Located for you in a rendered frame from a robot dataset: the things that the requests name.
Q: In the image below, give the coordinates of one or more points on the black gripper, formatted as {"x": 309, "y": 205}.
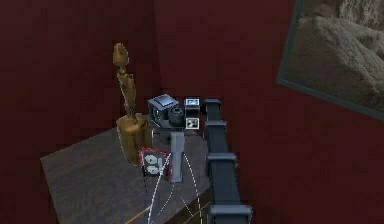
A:
{"x": 176, "y": 146}

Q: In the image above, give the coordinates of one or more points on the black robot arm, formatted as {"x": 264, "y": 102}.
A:
{"x": 222, "y": 173}

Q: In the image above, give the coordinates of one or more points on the dark wood table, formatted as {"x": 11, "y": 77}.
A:
{"x": 100, "y": 180}

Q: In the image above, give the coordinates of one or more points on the grey box with screen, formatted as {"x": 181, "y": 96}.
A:
{"x": 160, "y": 107}

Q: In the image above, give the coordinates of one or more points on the golden brown wooden statue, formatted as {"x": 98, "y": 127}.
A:
{"x": 128, "y": 100}

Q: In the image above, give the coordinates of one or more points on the grey framed picture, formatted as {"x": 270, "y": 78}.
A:
{"x": 340, "y": 56}

